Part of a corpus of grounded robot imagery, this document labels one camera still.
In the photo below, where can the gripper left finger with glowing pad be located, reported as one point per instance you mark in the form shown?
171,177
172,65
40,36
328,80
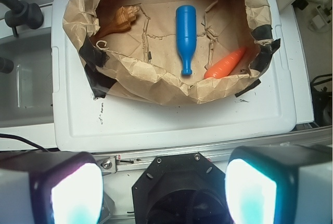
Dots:
50,187

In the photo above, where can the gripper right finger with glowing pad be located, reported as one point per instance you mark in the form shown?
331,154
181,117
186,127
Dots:
280,184

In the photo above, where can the blue plastic bottle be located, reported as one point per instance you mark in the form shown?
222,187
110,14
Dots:
186,36

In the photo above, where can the white plastic container lid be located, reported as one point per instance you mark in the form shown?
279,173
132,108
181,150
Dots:
84,123

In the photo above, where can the grey sink basin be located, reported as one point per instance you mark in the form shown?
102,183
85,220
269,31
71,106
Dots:
26,92

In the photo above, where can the orange toy carrot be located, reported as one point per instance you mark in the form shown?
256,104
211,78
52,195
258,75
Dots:
224,66

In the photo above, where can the crumpled brown paper bag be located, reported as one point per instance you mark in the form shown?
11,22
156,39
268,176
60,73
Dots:
143,63

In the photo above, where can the white power adapter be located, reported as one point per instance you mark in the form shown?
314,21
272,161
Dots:
321,21

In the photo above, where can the black faucet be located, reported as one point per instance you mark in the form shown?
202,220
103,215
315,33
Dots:
22,13

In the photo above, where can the tan toy conch shell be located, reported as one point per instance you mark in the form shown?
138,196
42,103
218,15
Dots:
120,22

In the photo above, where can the black octagonal mount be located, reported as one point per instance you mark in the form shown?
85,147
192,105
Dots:
185,188

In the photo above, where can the aluminium extrusion rail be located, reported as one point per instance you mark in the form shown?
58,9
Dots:
113,162

